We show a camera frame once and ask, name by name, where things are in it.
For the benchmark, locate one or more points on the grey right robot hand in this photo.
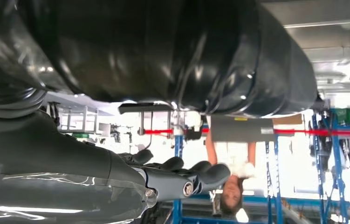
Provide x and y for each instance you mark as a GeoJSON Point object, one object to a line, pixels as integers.
{"type": "Point", "coordinates": [162, 52]}

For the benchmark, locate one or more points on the blue metal shelf rack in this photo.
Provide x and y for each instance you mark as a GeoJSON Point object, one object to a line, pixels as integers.
{"type": "Point", "coordinates": [335, 154]}
{"type": "Point", "coordinates": [178, 148]}

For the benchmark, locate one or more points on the person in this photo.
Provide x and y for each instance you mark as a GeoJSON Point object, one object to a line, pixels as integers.
{"type": "Point", "coordinates": [239, 130]}

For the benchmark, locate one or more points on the tan cardboard box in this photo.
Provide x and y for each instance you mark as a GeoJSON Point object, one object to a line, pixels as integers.
{"type": "Point", "coordinates": [287, 120]}

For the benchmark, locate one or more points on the red barrier belt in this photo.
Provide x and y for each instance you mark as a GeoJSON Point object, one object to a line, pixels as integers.
{"type": "Point", "coordinates": [316, 132]}

